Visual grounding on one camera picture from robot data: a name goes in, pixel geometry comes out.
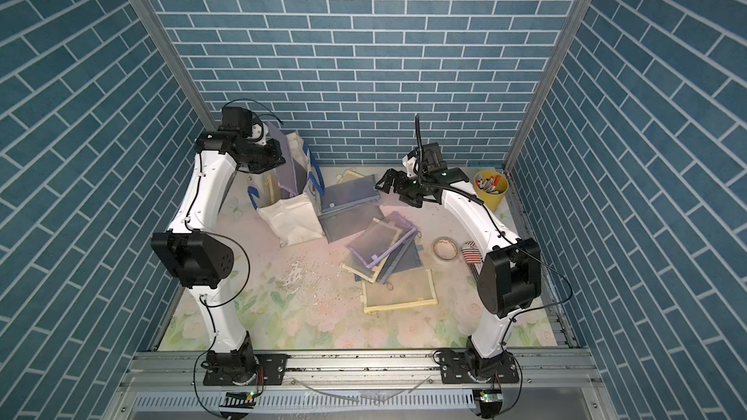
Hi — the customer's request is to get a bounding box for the yellow cup with markers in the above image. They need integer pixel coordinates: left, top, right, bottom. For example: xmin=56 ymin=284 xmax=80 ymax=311
xmin=473 ymin=170 xmax=510 ymax=212

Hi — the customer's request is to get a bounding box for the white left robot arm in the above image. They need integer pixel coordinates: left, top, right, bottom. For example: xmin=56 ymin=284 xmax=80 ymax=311
xmin=151 ymin=103 xmax=285 ymax=373

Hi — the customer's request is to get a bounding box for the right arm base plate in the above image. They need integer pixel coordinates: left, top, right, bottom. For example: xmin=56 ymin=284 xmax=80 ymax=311
xmin=431 ymin=348 xmax=519 ymax=384

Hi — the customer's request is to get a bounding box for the white canvas tote bag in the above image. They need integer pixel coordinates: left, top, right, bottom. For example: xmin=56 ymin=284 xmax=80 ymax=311
xmin=247 ymin=124 xmax=325 ymax=247

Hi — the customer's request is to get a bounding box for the striped flag drink can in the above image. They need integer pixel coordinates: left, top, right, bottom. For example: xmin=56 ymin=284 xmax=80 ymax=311
xmin=461 ymin=240 xmax=484 ymax=282

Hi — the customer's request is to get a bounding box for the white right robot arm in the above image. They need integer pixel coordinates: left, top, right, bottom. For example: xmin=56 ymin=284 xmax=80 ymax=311
xmin=375 ymin=143 xmax=542 ymax=360

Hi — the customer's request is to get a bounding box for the aluminium front rail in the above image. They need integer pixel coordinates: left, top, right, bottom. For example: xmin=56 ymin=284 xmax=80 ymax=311
xmin=119 ymin=348 xmax=602 ymax=395

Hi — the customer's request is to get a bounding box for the yellow trim mesh pouch front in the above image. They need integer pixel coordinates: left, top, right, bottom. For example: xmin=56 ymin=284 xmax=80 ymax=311
xmin=361 ymin=268 xmax=438 ymax=314

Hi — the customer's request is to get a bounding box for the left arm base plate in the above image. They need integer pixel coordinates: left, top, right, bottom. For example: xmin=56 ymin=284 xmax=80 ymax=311
xmin=200 ymin=351 xmax=289 ymax=387

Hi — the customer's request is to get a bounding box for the lower grey mesh pouch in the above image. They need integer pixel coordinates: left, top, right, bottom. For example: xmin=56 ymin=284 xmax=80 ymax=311
xmin=319 ymin=203 xmax=383 ymax=243

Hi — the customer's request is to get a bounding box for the small yellow trim pouch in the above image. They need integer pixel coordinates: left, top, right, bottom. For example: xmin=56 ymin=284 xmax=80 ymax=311
xmin=340 ymin=256 xmax=381 ymax=283

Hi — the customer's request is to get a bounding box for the roll of clear tape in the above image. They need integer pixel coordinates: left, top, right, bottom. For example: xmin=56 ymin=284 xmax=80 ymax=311
xmin=432 ymin=237 xmax=459 ymax=262

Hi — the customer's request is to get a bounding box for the grey blue zipper pouch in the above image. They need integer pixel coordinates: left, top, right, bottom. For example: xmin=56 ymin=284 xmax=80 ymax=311
xmin=321 ymin=175 xmax=381 ymax=215

